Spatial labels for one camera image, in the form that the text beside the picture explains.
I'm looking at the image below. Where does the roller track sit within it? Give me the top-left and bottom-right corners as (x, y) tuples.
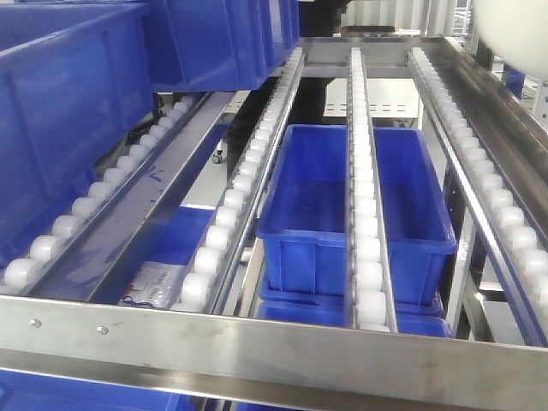
(344, 47), (398, 333)
(1, 94), (198, 295)
(408, 47), (547, 345)
(170, 47), (305, 313)

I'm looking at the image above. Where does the steel front shelf beam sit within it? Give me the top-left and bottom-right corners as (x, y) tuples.
(1, 295), (547, 410)

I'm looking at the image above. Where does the blue crate below rollers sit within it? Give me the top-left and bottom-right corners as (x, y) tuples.
(258, 125), (457, 306)

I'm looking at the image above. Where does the blue crate lower left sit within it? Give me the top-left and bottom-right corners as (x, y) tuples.
(146, 205), (214, 265)

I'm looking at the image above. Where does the middle roller track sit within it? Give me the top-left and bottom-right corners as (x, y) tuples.
(344, 47), (398, 333)

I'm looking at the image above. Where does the blue crate upper middle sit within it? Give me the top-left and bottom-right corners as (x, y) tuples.
(144, 1), (300, 92)

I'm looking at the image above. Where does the blue crate bottom stacked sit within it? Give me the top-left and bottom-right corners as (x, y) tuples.
(258, 280), (453, 338)

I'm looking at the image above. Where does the blue crate front left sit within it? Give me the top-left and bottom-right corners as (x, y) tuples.
(1, 2), (152, 265)

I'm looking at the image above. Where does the right roller track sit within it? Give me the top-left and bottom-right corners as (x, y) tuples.
(408, 47), (547, 345)

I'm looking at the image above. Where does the far left roller track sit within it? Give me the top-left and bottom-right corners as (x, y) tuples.
(1, 94), (198, 295)

